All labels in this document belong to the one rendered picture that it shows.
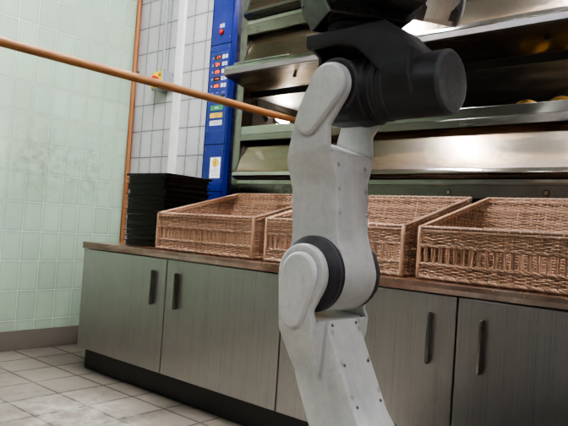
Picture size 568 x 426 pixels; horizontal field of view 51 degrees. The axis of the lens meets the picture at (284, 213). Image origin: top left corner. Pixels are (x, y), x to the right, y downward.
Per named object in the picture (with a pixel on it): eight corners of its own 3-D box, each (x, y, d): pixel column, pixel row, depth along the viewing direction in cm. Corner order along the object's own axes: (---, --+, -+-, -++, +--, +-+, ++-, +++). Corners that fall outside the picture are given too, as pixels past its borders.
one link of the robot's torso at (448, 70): (467, 122, 107) (472, 24, 107) (433, 108, 97) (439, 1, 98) (341, 132, 126) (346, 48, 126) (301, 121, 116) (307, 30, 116)
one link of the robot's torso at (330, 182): (381, 314, 119) (411, 80, 118) (327, 321, 106) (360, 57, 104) (320, 299, 129) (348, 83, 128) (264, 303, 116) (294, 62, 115)
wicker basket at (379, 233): (339, 261, 247) (343, 194, 247) (471, 275, 210) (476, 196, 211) (259, 260, 210) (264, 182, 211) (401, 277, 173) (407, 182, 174)
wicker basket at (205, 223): (234, 250, 286) (237, 193, 287) (330, 260, 250) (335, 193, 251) (151, 248, 249) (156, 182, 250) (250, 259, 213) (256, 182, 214)
